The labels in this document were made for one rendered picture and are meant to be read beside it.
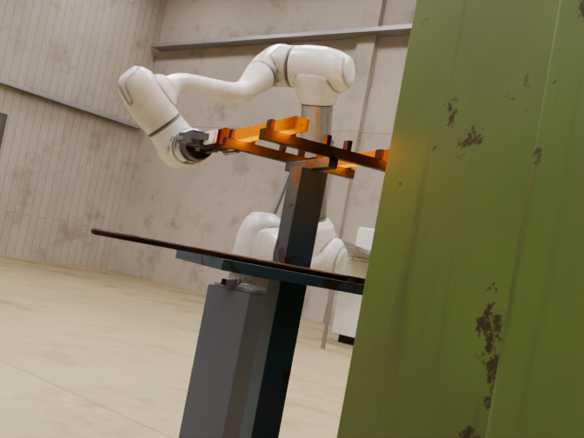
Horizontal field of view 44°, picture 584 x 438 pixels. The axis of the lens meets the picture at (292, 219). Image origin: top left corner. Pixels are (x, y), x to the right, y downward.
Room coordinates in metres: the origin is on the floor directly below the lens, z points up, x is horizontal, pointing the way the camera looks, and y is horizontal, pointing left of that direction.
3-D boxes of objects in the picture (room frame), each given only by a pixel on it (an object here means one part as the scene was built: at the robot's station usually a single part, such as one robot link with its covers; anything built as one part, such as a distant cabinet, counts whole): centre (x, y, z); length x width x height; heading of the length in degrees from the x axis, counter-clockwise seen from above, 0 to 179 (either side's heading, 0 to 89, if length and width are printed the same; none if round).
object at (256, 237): (2.52, 0.09, 0.77); 0.18 x 0.16 x 0.22; 66
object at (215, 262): (1.50, -0.02, 0.70); 0.40 x 0.30 x 0.02; 114
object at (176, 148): (1.85, 0.28, 0.97); 0.09 x 0.06 x 0.09; 115
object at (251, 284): (2.51, 0.11, 0.63); 0.22 x 0.18 x 0.06; 140
